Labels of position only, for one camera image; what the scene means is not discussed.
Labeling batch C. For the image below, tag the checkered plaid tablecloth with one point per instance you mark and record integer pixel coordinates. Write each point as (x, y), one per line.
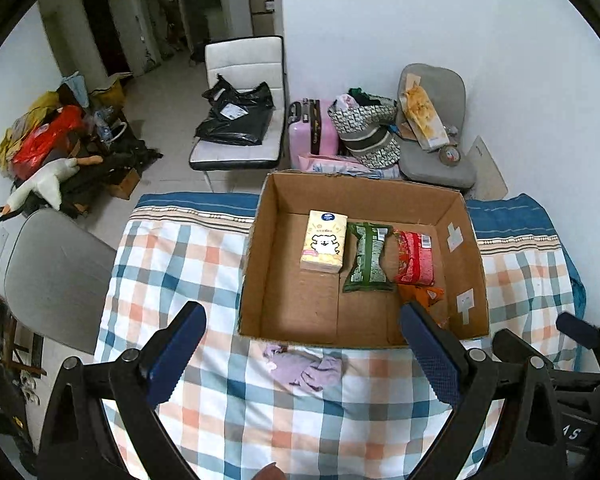
(187, 397)

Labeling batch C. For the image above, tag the grey padded chair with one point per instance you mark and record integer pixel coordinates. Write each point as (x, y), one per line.
(447, 91)

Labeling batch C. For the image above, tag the red plastic bag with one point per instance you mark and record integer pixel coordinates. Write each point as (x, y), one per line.
(41, 141)

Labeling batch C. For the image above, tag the grey chair at left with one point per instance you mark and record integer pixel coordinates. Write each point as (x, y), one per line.
(57, 279)

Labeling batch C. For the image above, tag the blue blanket under tablecloth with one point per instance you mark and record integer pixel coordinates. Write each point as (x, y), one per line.
(499, 264)

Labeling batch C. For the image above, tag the green snack packet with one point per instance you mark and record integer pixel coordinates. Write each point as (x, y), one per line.
(367, 274)

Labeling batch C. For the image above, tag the left human hand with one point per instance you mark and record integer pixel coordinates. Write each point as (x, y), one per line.
(270, 472)

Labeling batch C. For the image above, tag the yellow tissue pack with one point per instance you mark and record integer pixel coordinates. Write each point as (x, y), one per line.
(324, 242)

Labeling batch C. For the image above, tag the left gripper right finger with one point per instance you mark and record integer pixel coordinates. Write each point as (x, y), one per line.
(439, 354)

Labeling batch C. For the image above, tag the black plastic bag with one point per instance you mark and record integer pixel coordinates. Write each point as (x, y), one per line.
(236, 117)

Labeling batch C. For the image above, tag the white goose plush toy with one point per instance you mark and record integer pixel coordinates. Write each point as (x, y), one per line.
(45, 183)

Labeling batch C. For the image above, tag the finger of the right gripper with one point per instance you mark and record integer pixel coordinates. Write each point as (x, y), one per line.
(587, 335)
(509, 348)

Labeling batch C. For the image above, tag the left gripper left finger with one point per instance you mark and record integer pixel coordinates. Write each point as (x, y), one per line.
(165, 357)

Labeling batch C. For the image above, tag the patterned tote bag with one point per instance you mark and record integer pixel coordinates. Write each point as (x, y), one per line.
(365, 126)

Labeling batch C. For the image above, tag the pink suitcase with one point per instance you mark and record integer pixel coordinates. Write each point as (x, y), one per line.
(310, 130)

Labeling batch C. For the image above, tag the white leather chair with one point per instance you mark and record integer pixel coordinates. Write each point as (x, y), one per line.
(245, 63)

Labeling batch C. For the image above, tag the open cardboard box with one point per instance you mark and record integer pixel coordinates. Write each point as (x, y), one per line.
(283, 303)

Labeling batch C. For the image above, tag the lilac cloth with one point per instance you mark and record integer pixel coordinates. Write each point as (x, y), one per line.
(297, 369)

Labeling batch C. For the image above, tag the yellow snack box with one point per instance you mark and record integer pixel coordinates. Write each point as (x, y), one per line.
(421, 115)

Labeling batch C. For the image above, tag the red snack packet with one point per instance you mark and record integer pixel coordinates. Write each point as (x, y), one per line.
(415, 260)

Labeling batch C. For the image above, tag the orange snack packet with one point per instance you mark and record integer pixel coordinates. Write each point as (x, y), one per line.
(428, 297)

